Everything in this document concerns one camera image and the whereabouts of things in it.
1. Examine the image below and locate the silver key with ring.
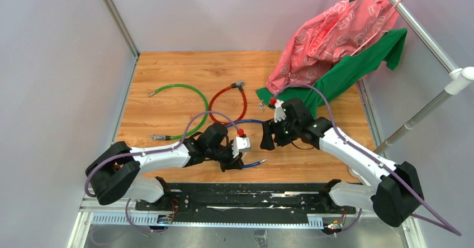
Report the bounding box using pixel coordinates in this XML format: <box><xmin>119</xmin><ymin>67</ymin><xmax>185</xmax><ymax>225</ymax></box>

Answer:
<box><xmin>258</xmin><ymin>100</ymin><xmax>266</xmax><ymax>113</ymax></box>

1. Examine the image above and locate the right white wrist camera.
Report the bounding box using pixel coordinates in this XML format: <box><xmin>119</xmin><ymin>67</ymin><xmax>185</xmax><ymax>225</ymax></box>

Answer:
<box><xmin>269</xmin><ymin>98</ymin><xmax>286</xmax><ymax>123</ymax></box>

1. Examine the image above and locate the pink clothes hanger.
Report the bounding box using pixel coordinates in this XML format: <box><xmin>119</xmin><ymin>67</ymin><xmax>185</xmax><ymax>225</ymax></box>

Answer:
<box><xmin>350</xmin><ymin>0</ymin><xmax>403</xmax><ymax>56</ymax></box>

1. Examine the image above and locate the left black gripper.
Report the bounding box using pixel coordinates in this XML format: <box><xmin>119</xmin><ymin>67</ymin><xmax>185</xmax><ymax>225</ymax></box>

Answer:
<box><xmin>207</xmin><ymin>141</ymin><xmax>243</xmax><ymax>173</ymax></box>

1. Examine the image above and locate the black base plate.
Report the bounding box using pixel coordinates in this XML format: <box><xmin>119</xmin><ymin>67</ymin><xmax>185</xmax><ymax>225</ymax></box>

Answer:
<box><xmin>132</xmin><ymin>183</ymin><xmax>356</xmax><ymax>225</ymax></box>

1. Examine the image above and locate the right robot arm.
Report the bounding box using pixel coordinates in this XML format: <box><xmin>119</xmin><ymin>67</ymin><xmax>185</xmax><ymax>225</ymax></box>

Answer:
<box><xmin>260</xmin><ymin>98</ymin><xmax>424</xmax><ymax>227</ymax></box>

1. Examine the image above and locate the metal clothes rack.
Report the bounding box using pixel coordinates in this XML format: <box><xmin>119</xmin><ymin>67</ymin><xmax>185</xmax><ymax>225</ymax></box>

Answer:
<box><xmin>360</xmin><ymin>0</ymin><xmax>473</xmax><ymax>158</ymax></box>

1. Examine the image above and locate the pink patterned garment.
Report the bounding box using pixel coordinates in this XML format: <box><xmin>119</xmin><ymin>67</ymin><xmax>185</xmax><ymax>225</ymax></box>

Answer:
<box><xmin>266</xmin><ymin>0</ymin><xmax>399</xmax><ymax>94</ymax></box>

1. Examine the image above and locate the green t-shirt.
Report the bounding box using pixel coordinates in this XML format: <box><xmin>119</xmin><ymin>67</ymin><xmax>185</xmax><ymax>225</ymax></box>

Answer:
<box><xmin>256</xmin><ymin>28</ymin><xmax>407</xmax><ymax>117</ymax></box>

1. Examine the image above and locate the blue cable lock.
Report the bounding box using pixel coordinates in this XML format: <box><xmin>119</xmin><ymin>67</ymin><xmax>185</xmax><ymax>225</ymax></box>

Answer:
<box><xmin>225</xmin><ymin>119</ymin><xmax>268</xmax><ymax>169</ymax></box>

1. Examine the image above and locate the green cable lock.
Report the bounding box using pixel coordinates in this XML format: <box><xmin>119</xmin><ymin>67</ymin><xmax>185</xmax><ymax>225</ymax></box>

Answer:
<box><xmin>147</xmin><ymin>84</ymin><xmax>210</xmax><ymax>141</ymax></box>

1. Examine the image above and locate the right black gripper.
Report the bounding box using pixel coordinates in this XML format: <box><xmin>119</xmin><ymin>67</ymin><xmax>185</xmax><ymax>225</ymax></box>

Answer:
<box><xmin>260</xmin><ymin>115</ymin><xmax>300</xmax><ymax>151</ymax></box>

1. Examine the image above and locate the red cable lock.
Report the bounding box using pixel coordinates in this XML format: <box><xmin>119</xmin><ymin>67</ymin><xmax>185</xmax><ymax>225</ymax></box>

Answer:
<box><xmin>208</xmin><ymin>81</ymin><xmax>248</xmax><ymax>122</ymax></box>

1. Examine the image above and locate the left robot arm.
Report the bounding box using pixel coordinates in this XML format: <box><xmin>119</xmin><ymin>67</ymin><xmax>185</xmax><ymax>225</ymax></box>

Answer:
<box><xmin>85</xmin><ymin>123</ymin><xmax>251</xmax><ymax>211</ymax></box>

